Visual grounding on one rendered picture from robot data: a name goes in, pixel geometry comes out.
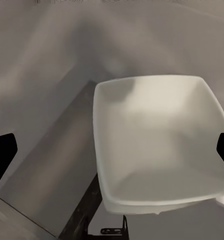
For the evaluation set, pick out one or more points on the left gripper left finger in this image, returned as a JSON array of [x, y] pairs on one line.
[[8, 149]]

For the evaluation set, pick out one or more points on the bowl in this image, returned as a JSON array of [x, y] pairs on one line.
[[155, 140]]

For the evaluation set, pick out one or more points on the drop in sink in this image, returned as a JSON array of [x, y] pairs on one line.
[[16, 226]]

